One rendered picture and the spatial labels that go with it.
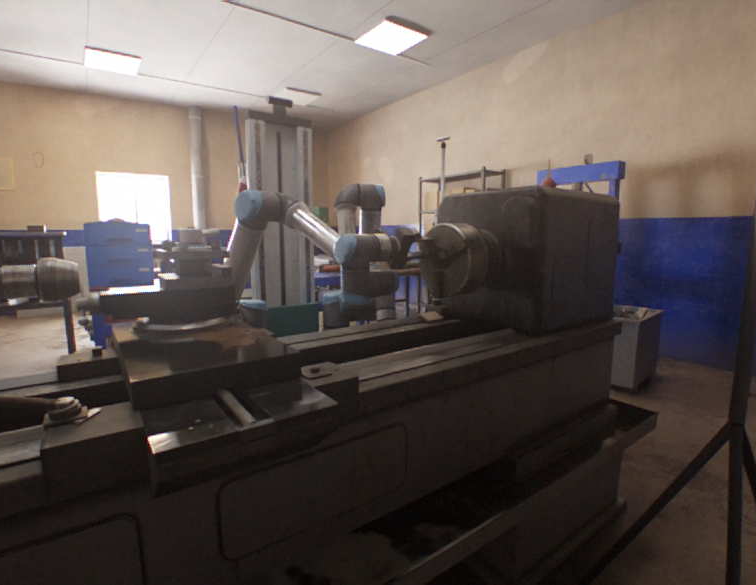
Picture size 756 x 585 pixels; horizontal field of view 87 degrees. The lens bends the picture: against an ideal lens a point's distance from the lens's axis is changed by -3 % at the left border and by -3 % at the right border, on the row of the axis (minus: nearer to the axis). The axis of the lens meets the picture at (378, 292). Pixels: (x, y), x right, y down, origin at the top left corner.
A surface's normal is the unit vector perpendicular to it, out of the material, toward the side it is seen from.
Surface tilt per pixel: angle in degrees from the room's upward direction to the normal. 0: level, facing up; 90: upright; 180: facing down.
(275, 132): 90
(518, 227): 90
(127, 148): 90
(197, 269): 90
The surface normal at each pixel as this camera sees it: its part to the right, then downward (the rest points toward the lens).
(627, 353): -0.75, 0.09
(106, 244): 0.58, 0.11
